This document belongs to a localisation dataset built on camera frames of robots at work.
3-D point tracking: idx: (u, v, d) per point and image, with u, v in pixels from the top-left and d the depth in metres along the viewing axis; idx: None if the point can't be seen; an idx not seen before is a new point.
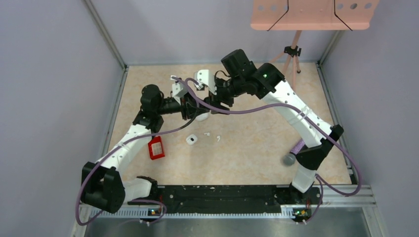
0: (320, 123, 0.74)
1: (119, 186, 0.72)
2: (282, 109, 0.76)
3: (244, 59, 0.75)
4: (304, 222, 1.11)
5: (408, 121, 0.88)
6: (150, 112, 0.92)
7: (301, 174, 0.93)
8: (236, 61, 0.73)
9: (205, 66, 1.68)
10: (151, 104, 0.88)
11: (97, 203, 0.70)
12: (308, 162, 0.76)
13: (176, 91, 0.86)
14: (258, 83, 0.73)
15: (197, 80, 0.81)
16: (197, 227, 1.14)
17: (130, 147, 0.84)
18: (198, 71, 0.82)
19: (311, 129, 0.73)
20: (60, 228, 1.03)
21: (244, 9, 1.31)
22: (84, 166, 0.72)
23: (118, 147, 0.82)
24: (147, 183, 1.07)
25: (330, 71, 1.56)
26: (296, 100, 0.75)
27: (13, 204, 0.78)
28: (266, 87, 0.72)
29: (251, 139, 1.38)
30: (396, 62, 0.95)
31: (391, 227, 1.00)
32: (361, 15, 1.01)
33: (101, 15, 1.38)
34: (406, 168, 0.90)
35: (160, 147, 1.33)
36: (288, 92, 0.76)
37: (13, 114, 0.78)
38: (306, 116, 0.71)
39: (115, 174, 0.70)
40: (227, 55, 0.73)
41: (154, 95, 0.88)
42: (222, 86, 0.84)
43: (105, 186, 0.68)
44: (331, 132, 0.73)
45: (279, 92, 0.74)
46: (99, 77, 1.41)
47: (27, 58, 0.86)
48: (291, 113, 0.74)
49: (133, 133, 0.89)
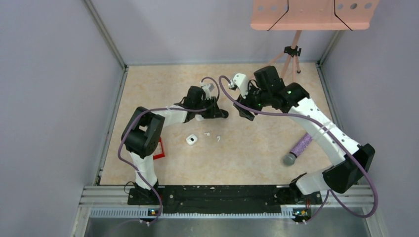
0: (345, 139, 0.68)
1: (159, 131, 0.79)
2: (305, 124, 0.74)
3: (275, 75, 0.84)
4: (304, 222, 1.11)
5: (408, 121, 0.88)
6: (190, 104, 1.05)
7: (313, 183, 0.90)
8: (267, 77, 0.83)
9: (205, 66, 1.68)
10: (195, 96, 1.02)
11: (136, 143, 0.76)
12: (335, 183, 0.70)
13: (207, 86, 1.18)
14: (282, 100, 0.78)
15: (232, 79, 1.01)
16: (197, 227, 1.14)
17: (172, 113, 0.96)
18: (237, 73, 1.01)
19: (334, 144, 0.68)
20: (60, 228, 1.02)
21: (245, 9, 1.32)
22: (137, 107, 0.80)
23: (165, 108, 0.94)
24: (154, 177, 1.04)
25: (330, 71, 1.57)
26: (319, 116, 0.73)
27: (12, 204, 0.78)
28: (289, 102, 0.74)
29: (251, 139, 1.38)
30: (396, 62, 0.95)
31: (391, 228, 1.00)
32: (361, 15, 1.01)
33: (102, 15, 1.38)
34: (406, 168, 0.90)
35: (160, 147, 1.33)
36: (312, 107, 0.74)
37: (13, 113, 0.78)
38: (328, 131, 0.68)
39: (162, 117, 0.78)
40: (260, 69, 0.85)
41: (200, 90, 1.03)
42: (252, 93, 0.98)
43: (151, 126, 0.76)
44: (357, 150, 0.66)
45: (303, 106, 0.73)
46: (99, 77, 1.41)
47: (26, 58, 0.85)
48: (313, 127, 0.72)
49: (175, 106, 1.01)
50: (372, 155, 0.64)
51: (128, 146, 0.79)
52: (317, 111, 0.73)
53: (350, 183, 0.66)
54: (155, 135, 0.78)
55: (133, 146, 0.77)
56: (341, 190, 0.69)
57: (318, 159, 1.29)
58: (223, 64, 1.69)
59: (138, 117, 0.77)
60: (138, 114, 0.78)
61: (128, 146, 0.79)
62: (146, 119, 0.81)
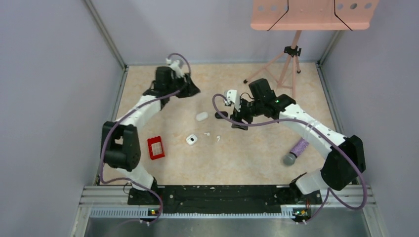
0: (331, 133, 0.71)
1: (136, 142, 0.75)
2: (293, 126, 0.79)
3: (268, 87, 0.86)
4: (304, 222, 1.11)
5: (408, 121, 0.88)
6: (159, 86, 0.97)
7: (312, 182, 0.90)
8: (259, 89, 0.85)
9: (205, 66, 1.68)
10: (164, 75, 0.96)
11: (115, 159, 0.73)
12: (332, 179, 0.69)
13: (176, 62, 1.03)
14: (273, 109, 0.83)
15: (226, 97, 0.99)
16: (197, 227, 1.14)
17: (143, 110, 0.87)
18: (229, 90, 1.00)
19: (320, 138, 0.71)
20: (60, 228, 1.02)
21: (244, 9, 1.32)
22: (103, 125, 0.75)
23: (133, 109, 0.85)
24: (150, 177, 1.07)
25: (330, 71, 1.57)
26: (306, 116, 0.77)
27: (12, 204, 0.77)
28: (278, 109, 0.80)
29: (251, 139, 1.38)
30: (396, 62, 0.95)
31: (391, 228, 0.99)
32: (361, 15, 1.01)
33: (102, 15, 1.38)
34: (406, 168, 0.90)
35: (160, 147, 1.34)
36: (298, 111, 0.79)
37: (13, 113, 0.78)
38: (313, 127, 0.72)
39: (134, 128, 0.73)
40: (252, 82, 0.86)
41: (168, 69, 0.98)
42: (246, 105, 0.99)
43: (124, 141, 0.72)
44: (345, 141, 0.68)
45: (289, 112, 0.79)
46: (99, 77, 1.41)
47: (26, 58, 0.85)
48: (300, 126, 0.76)
49: (145, 100, 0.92)
50: (359, 144, 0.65)
51: (110, 165, 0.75)
52: (303, 113, 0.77)
53: (345, 178, 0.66)
54: (135, 145, 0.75)
55: (116, 164, 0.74)
56: (339, 186, 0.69)
57: (318, 159, 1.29)
58: (223, 64, 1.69)
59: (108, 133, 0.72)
60: (108, 131, 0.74)
61: (110, 165, 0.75)
62: (119, 133, 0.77)
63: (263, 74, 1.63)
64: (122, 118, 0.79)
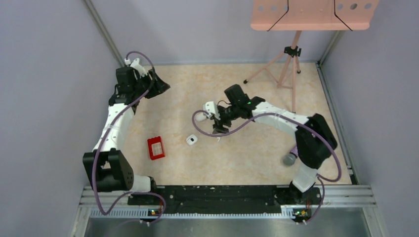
0: (296, 116, 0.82)
1: (124, 162, 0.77)
2: (266, 119, 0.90)
3: (240, 92, 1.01)
4: (304, 222, 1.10)
5: (408, 121, 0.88)
6: (125, 88, 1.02)
7: (303, 173, 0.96)
8: (234, 95, 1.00)
9: (205, 66, 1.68)
10: (127, 75, 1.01)
11: (112, 185, 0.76)
12: (308, 158, 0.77)
13: (136, 61, 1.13)
14: (247, 112, 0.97)
15: (206, 110, 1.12)
16: (197, 227, 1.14)
17: (118, 126, 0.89)
18: (206, 103, 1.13)
19: (288, 123, 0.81)
20: (60, 228, 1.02)
21: (244, 9, 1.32)
22: (83, 158, 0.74)
23: (109, 129, 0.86)
24: (147, 178, 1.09)
25: (330, 71, 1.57)
26: (273, 108, 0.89)
27: (12, 204, 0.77)
28: (249, 108, 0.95)
29: (251, 139, 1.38)
30: (396, 62, 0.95)
31: (391, 228, 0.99)
32: (361, 15, 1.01)
33: (102, 15, 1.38)
34: (406, 168, 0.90)
35: (160, 147, 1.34)
36: (267, 106, 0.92)
37: (13, 113, 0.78)
38: (279, 114, 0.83)
39: (118, 152, 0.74)
40: (227, 89, 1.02)
41: (130, 69, 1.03)
42: (224, 112, 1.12)
43: (113, 167, 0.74)
44: (308, 120, 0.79)
45: (259, 108, 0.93)
46: (99, 77, 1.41)
47: (26, 58, 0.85)
48: (270, 118, 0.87)
49: (115, 112, 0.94)
50: (321, 120, 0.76)
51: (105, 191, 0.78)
52: (271, 107, 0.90)
53: (318, 155, 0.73)
54: (124, 167, 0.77)
55: (111, 188, 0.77)
56: (316, 164, 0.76)
57: None
58: (223, 64, 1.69)
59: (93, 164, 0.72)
60: (92, 163, 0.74)
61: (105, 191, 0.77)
62: (102, 159, 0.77)
63: (263, 74, 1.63)
64: (101, 144, 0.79)
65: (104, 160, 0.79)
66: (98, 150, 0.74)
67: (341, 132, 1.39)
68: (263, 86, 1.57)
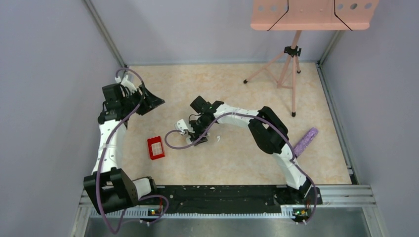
0: (249, 112, 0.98)
1: (126, 180, 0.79)
2: (227, 119, 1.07)
3: (203, 100, 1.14)
4: (304, 222, 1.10)
5: (408, 121, 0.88)
6: (113, 103, 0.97)
7: (284, 169, 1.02)
8: (197, 104, 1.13)
9: (205, 66, 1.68)
10: (115, 91, 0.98)
11: (118, 204, 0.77)
12: (265, 145, 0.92)
13: (125, 78, 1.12)
14: (211, 116, 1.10)
15: (179, 129, 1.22)
16: (197, 227, 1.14)
17: (113, 144, 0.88)
18: (178, 122, 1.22)
19: (243, 119, 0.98)
20: (59, 229, 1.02)
21: (244, 9, 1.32)
22: (84, 182, 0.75)
23: (105, 149, 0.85)
24: (147, 179, 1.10)
25: (330, 71, 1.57)
26: (231, 109, 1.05)
27: (11, 204, 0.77)
28: (210, 111, 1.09)
29: (251, 139, 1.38)
30: (396, 63, 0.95)
31: (391, 227, 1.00)
32: (361, 15, 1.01)
33: (101, 15, 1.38)
34: (406, 168, 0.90)
35: (160, 147, 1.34)
36: (226, 107, 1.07)
37: (13, 113, 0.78)
38: (234, 112, 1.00)
39: (119, 171, 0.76)
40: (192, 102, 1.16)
41: (116, 84, 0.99)
42: (195, 124, 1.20)
43: (117, 186, 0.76)
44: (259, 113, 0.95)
45: (219, 111, 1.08)
46: (98, 77, 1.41)
47: (26, 58, 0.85)
48: (230, 117, 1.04)
49: (107, 130, 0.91)
50: (268, 111, 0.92)
51: (111, 211, 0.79)
52: (228, 107, 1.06)
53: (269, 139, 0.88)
54: (127, 184, 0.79)
55: (118, 208, 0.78)
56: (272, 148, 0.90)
57: (318, 159, 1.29)
58: (223, 64, 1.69)
59: (96, 186, 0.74)
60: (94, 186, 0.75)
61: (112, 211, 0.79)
62: (103, 178, 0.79)
63: (263, 74, 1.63)
64: (100, 166, 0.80)
65: (106, 181, 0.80)
66: (99, 172, 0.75)
67: (341, 132, 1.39)
68: (263, 86, 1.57)
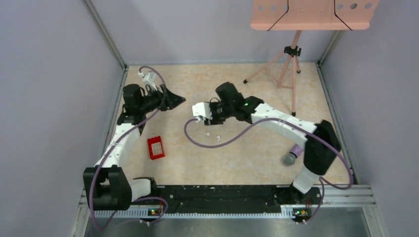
0: (302, 123, 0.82)
1: (124, 182, 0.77)
2: (268, 124, 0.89)
3: (235, 92, 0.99)
4: (304, 222, 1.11)
5: (408, 121, 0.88)
6: (133, 108, 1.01)
7: (304, 176, 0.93)
8: (228, 93, 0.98)
9: (205, 66, 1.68)
10: (133, 98, 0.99)
11: (108, 203, 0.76)
12: (314, 165, 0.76)
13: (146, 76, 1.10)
14: (243, 113, 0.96)
15: (195, 113, 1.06)
16: (197, 227, 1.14)
17: (123, 144, 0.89)
18: (194, 105, 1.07)
19: (294, 131, 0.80)
20: (59, 228, 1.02)
21: (244, 9, 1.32)
22: (83, 173, 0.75)
23: (112, 146, 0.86)
24: (147, 180, 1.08)
25: (330, 71, 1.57)
26: (275, 113, 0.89)
27: (12, 204, 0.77)
28: (248, 112, 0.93)
29: (251, 139, 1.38)
30: (396, 62, 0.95)
31: (391, 227, 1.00)
32: (361, 15, 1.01)
33: (102, 15, 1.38)
34: (406, 168, 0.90)
35: (160, 147, 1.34)
36: (268, 109, 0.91)
37: (13, 113, 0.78)
38: (284, 121, 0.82)
39: (119, 171, 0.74)
40: (221, 88, 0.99)
41: (135, 90, 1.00)
42: (216, 111, 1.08)
43: (112, 185, 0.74)
44: (315, 128, 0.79)
45: (260, 112, 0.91)
46: (99, 76, 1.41)
47: (26, 58, 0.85)
48: (274, 124, 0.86)
49: (121, 131, 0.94)
50: (328, 128, 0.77)
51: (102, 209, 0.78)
52: (272, 111, 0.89)
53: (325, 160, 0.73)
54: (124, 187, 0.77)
55: (108, 207, 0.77)
56: (322, 170, 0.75)
57: None
58: (223, 64, 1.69)
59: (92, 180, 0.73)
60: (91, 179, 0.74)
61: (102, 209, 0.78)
62: (102, 175, 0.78)
63: (263, 74, 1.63)
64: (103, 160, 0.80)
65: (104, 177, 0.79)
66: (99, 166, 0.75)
67: (342, 132, 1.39)
68: (263, 86, 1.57)
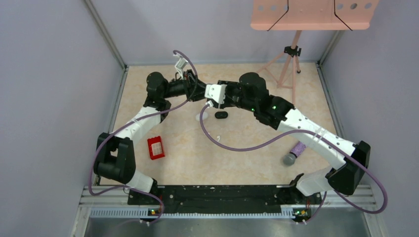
0: (340, 141, 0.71)
1: (131, 157, 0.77)
2: (298, 135, 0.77)
3: (265, 88, 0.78)
4: (303, 222, 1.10)
5: (408, 121, 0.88)
6: (157, 98, 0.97)
7: (312, 182, 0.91)
8: (257, 91, 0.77)
9: (205, 66, 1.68)
10: (156, 92, 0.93)
11: (110, 172, 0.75)
12: (343, 186, 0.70)
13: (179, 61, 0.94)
14: (270, 116, 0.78)
15: (209, 95, 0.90)
16: (197, 227, 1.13)
17: (141, 123, 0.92)
18: (211, 86, 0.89)
19: (331, 149, 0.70)
20: (59, 229, 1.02)
21: (244, 9, 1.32)
22: (98, 135, 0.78)
23: (131, 122, 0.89)
24: (150, 179, 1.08)
25: (330, 71, 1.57)
26: (310, 124, 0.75)
27: (12, 204, 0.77)
28: (277, 118, 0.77)
29: (251, 139, 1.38)
30: (396, 63, 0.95)
31: (391, 227, 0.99)
32: (361, 15, 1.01)
33: (102, 15, 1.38)
34: (406, 169, 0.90)
35: (160, 147, 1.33)
36: (301, 117, 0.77)
37: (13, 113, 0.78)
38: (322, 138, 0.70)
39: (130, 142, 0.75)
40: (248, 81, 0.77)
41: (159, 84, 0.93)
42: (232, 98, 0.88)
43: (119, 154, 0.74)
44: (354, 149, 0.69)
45: (292, 120, 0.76)
46: (99, 77, 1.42)
47: (27, 59, 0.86)
48: (307, 137, 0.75)
49: (144, 112, 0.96)
50: (369, 150, 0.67)
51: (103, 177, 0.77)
52: (306, 121, 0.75)
53: (356, 183, 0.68)
54: (129, 162, 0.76)
55: (108, 177, 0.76)
56: (348, 192, 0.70)
57: (318, 159, 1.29)
58: (223, 64, 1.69)
59: (103, 143, 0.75)
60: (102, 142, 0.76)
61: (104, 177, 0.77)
62: (114, 142, 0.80)
63: (263, 74, 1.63)
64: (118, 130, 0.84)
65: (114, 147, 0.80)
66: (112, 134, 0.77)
67: (342, 131, 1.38)
68: None
